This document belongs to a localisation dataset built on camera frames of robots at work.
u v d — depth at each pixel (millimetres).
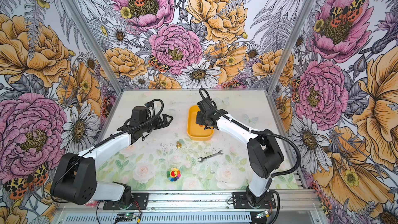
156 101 764
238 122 552
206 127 765
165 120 793
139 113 673
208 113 682
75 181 424
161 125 778
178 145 922
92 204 721
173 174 811
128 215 710
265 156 465
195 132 964
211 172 831
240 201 733
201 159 875
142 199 743
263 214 715
